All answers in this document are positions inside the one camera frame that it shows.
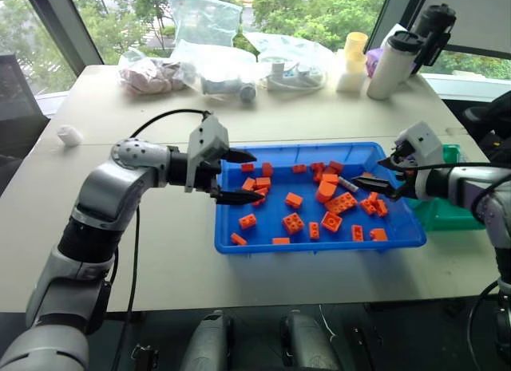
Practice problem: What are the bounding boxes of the dark window frame post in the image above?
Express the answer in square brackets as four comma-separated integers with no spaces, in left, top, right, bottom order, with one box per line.
[22,0,105,67]
[364,0,433,53]

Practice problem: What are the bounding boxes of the plastic bag with grey cylinder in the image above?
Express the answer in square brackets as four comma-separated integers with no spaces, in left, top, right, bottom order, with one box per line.
[178,38,259,105]

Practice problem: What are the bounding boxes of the green plastic bin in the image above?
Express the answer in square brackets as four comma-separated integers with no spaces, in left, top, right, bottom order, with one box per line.
[406,144,486,232]

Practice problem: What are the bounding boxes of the small white crumpled object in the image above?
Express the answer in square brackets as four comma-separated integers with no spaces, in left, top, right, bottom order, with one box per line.
[57,124,84,148]

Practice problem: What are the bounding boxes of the black right arm hanging cable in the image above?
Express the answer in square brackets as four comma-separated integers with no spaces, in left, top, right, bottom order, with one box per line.
[465,278,502,371]

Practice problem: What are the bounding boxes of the large rounded orange brick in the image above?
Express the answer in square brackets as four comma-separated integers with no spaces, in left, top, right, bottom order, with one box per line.
[315,173,340,204]

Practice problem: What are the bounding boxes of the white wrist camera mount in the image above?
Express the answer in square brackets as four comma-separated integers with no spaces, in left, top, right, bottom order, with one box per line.
[394,121,446,169]
[184,115,231,194]

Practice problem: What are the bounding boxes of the white foam block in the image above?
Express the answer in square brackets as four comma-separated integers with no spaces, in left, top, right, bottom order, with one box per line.
[335,49,366,94]

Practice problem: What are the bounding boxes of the square orange studded brick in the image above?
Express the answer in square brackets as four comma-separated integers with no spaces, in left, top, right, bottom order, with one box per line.
[320,211,343,233]
[282,212,306,235]

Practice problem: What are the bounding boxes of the plastic bag with white power strip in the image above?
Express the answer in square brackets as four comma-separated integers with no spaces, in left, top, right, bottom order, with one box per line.
[242,30,335,94]

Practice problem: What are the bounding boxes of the long orange studded brick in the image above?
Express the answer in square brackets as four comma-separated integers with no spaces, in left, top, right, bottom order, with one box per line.
[323,191,358,215]

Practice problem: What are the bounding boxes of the black bag with yellow mark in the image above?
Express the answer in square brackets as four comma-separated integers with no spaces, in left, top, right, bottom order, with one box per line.
[461,90,511,165]

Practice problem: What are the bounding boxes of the white tumbler with black lid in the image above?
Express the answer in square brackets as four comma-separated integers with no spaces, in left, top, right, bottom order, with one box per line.
[366,30,424,101]

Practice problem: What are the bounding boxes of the yellow plastic cup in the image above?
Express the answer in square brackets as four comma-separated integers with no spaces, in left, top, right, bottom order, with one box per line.
[343,31,370,63]

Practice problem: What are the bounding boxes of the black bottle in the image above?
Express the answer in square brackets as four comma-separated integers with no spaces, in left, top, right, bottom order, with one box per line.
[410,3,458,75]

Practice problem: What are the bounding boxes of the plastic bag of pink items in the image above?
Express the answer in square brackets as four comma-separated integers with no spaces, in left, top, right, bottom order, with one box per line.
[117,47,199,97]

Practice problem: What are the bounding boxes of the purple packet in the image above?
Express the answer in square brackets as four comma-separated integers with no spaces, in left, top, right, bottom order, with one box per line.
[364,47,386,78]

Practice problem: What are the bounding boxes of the small black bracket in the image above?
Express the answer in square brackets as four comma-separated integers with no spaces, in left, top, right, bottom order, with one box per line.
[131,344,159,371]

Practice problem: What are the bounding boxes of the dark rounded robot leg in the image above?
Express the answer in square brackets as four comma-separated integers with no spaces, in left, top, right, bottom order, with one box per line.
[178,310,235,371]
[279,310,341,371]

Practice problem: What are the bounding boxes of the black left arm hanging cable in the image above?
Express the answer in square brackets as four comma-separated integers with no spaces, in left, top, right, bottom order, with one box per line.
[109,206,141,371]

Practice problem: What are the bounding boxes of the black right arm wrist cable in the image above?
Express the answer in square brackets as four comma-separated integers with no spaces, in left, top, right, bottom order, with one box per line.
[406,161,511,228]

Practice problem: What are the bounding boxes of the black arm hanging cable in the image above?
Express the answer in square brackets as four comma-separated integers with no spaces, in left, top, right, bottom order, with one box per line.
[109,206,141,371]
[465,278,502,371]

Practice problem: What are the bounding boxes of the black left arm wrist cable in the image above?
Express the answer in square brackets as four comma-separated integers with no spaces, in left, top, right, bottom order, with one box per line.
[128,109,212,141]

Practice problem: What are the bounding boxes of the blue plastic bin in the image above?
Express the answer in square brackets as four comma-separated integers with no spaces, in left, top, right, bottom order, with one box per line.
[214,141,428,256]

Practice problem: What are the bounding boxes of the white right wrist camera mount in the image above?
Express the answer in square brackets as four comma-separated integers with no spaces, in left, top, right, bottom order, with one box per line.
[394,121,446,169]

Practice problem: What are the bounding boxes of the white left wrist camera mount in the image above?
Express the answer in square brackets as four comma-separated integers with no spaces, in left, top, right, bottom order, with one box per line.
[184,115,231,194]

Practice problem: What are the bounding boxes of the tall clear plastic bag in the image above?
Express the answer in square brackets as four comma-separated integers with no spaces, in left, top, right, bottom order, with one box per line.
[165,0,244,51]

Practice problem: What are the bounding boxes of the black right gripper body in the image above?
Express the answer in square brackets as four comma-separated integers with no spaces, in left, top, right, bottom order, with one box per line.
[387,144,417,200]

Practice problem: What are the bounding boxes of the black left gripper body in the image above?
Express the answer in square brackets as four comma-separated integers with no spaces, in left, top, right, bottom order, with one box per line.
[194,146,233,199]

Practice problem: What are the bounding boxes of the black arm wrist cable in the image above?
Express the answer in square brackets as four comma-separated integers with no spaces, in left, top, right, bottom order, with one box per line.
[406,161,511,228]
[128,109,212,141]

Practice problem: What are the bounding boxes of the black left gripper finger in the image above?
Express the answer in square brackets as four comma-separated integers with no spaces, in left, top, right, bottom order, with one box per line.
[228,147,258,164]
[210,188,266,207]

